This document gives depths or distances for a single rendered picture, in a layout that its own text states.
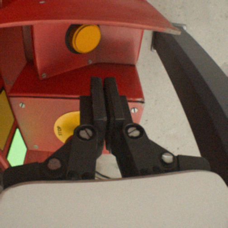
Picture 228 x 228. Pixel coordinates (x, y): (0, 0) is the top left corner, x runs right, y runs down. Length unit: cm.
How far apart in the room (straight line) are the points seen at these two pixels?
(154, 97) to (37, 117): 109
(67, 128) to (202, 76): 45
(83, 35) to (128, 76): 8
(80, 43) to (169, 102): 115
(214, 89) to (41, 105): 45
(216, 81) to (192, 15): 54
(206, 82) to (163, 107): 81
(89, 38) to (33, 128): 13
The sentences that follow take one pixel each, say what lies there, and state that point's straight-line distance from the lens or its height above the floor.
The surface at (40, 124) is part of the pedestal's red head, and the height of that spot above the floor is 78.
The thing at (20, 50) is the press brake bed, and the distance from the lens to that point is 49.
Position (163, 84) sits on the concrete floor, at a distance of 121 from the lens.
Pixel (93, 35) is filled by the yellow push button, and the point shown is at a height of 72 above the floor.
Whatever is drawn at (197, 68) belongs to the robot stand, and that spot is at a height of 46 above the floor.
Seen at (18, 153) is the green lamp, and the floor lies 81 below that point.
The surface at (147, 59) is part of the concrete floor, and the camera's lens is 108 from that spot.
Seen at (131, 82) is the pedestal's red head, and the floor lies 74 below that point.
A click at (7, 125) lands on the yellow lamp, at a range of 21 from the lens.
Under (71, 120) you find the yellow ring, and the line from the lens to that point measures 22.
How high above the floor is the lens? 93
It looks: 45 degrees down
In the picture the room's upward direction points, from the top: 176 degrees clockwise
